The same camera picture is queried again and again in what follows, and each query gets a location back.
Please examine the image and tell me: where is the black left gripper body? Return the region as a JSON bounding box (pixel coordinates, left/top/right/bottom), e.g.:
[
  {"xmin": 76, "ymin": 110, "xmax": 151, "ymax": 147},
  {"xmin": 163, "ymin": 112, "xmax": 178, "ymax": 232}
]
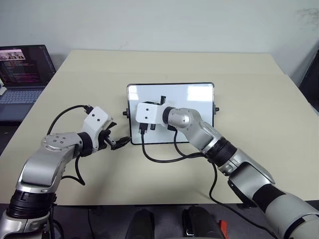
[{"xmin": 98, "ymin": 122, "xmax": 118, "ymax": 151}]

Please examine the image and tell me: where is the black framed whiteboard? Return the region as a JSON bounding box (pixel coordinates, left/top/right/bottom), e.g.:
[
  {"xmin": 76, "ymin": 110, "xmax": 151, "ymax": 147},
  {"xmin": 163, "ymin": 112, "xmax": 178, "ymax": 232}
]
[{"xmin": 122, "ymin": 82, "xmax": 221, "ymax": 146}]

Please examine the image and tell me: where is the dark rounded shape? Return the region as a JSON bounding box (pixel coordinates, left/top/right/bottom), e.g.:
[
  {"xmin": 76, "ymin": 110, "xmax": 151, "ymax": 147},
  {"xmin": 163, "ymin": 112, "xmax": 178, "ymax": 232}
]
[{"xmin": 181, "ymin": 205, "xmax": 223, "ymax": 239}]

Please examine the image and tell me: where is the open grey laptop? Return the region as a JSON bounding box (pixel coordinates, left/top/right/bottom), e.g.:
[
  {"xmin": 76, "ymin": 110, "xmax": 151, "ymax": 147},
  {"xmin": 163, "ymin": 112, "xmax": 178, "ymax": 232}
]
[{"xmin": 0, "ymin": 44, "xmax": 56, "ymax": 123}]

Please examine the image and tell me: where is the black chair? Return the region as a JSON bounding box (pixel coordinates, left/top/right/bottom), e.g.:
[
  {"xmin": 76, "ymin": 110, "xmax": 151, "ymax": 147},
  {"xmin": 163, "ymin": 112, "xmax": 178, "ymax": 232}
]
[{"xmin": 298, "ymin": 46, "xmax": 319, "ymax": 113}]

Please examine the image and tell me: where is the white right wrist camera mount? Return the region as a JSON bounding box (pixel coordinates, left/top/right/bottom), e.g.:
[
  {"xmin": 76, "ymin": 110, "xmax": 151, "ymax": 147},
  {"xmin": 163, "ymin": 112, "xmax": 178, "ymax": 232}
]
[{"xmin": 135, "ymin": 102, "xmax": 171, "ymax": 125}]

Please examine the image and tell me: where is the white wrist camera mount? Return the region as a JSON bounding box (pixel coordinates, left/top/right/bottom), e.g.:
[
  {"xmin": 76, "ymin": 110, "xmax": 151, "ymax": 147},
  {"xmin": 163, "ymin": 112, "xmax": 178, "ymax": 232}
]
[
  {"xmin": 135, "ymin": 102, "xmax": 171, "ymax": 125},
  {"xmin": 83, "ymin": 106, "xmax": 113, "ymax": 151}
]

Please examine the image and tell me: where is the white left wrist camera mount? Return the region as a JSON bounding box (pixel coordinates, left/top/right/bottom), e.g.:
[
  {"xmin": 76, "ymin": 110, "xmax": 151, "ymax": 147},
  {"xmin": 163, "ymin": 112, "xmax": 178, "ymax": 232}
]
[{"xmin": 83, "ymin": 106, "xmax": 113, "ymax": 151}]

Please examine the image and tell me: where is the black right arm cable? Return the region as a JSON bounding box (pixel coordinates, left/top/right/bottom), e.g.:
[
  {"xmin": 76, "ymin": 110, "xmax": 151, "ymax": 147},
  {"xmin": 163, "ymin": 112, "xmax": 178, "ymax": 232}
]
[{"xmin": 138, "ymin": 122, "xmax": 278, "ymax": 237}]

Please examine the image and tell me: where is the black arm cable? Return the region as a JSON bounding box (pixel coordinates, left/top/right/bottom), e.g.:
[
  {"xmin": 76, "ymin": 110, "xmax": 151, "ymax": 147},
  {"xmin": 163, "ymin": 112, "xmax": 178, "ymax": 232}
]
[
  {"xmin": 138, "ymin": 122, "xmax": 278, "ymax": 237},
  {"xmin": 47, "ymin": 105, "xmax": 93, "ymax": 187}
]

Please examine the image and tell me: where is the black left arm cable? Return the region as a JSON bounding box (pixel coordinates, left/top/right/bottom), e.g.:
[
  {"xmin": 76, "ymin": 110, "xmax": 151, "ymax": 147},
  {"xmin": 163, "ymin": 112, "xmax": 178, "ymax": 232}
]
[{"xmin": 47, "ymin": 105, "xmax": 93, "ymax": 187}]

